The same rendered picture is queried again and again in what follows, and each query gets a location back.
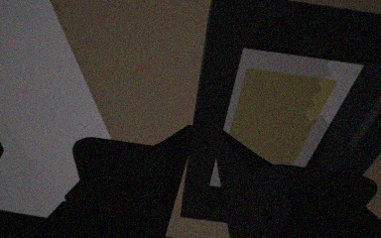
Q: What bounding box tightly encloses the tan flat board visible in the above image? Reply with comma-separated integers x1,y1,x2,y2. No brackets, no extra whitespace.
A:
50,0,230,238

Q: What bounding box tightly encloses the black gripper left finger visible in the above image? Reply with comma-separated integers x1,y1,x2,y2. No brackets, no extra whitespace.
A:
72,125,192,236

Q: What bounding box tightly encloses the black picture frame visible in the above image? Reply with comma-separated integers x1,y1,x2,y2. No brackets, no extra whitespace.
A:
181,0,381,223

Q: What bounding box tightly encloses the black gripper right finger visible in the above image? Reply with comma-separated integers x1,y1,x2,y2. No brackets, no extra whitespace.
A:
216,131,377,238

